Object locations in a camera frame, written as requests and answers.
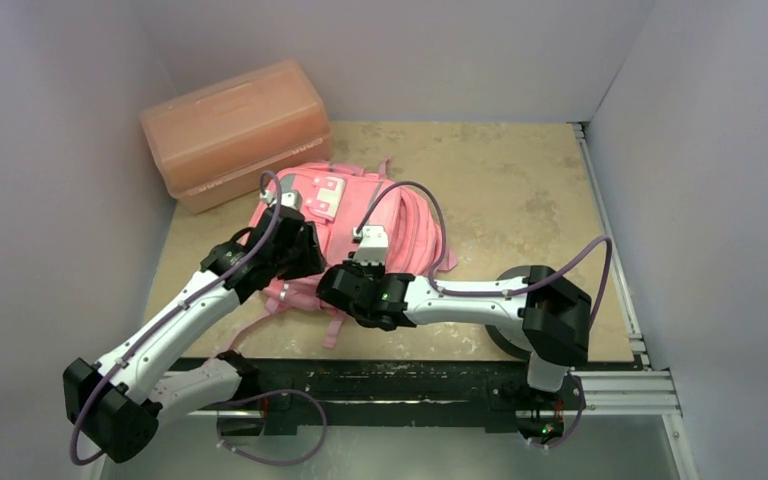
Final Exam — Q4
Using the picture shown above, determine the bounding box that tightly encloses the pink student backpack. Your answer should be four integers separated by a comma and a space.
219, 158, 458, 352

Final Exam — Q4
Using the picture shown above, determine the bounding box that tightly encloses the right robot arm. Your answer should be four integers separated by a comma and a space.
315, 261, 594, 407

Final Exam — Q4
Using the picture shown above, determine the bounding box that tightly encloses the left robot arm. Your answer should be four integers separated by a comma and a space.
62, 205, 325, 466

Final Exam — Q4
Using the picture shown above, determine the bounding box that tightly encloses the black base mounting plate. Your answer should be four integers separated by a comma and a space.
152, 357, 587, 439

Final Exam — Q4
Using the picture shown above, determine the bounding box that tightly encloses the orange translucent plastic box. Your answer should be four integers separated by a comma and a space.
140, 60, 333, 214

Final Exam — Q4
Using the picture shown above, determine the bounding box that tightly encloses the dark grey tape roll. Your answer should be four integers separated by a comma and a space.
485, 265, 532, 361

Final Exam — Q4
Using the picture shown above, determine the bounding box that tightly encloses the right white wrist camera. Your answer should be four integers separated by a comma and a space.
350, 225, 389, 267

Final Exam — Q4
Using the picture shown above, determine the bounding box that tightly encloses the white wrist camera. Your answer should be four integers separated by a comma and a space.
350, 225, 389, 267
259, 190, 303, 211

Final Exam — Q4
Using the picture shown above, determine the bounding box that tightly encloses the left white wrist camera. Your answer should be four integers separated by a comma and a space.
259, 190, 303, 211

